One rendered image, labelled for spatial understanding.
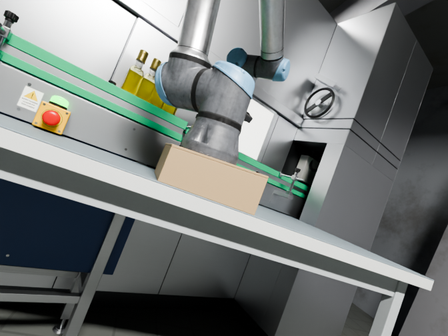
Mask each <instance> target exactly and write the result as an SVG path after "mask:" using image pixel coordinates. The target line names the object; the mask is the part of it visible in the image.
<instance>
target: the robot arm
mask: <svg viewBox="0 0 448 336"><path fill-rule="evenodd" d="M220 2H221V0H187V2H186V6H185V11H184V15H183V20H182V24H181V30H180V34H179V40H178V44H177V47H176V49H174V50H172V51H170V53H169V58H168V61H166V62H164V63H162V64H161V66H158V68H157V70H156V74H155V88H156V91H157V93H158V94H159V98H160V99H161V100H162V102H164V103H165V104H167V105H170V106H173V107H174V108H177V109H185V110H188V111H193V112H196V113H198V115H197V118H196V121H195V122H194V124H193V125H192V126H191V128H190V129H189V130H188V132H187V133H186V135H185V136H184V138H183V139H182V141H181V144H180V145H181V146H183V148H186V149H189V150H192V151H195V152H198V153H201V154H204V155H207V156H210V157H213V158H215V159H218V160H221V161H224V162H227V163H230V164H233V165H237V162H238V158H239V136H240V134H241V128H242V126H243V122H244V121H246V122H248V123H250V122H251V121H252V119H253V118H252V116H251V115H250V113H249V112H247V110H248V107H249V104H250V101H251V100H252V94H253V90H254V88H255V82H256V80H257V78H258V79H266V80H271V81H281V82H282V81H285V80H286V78H287V77H288V74H289V70H290V60H288V59H286V58H283V49H284V31H285V0H259V26H260V45H261V56H259V55H248V54H247V53H246V51H245V50H244V49H242V48H240V47H236V48H234V49H232V50H230V52H229V53H228V55H227V61H217V62H215V64H214V65H213V69H211V63H210V61H209V59H208V54H209V49H210V46H211V40H212V37H213V32H214V28H215V23H216V20H217V14H218V11H219V6H220Z"/></svg>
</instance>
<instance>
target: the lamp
mask: <svg viewBox="0 0 448 336"><path fill-rule="evenodd" d="M49 103H50V104H52V105H55V106H58V107H60V108H62V109H65V110H67V107H68V105H69V102H68V101H67V100H66V99H64V98H62V97H60V96H55V95H54V96H52V97H51V100H50V101H49Z"/></svg>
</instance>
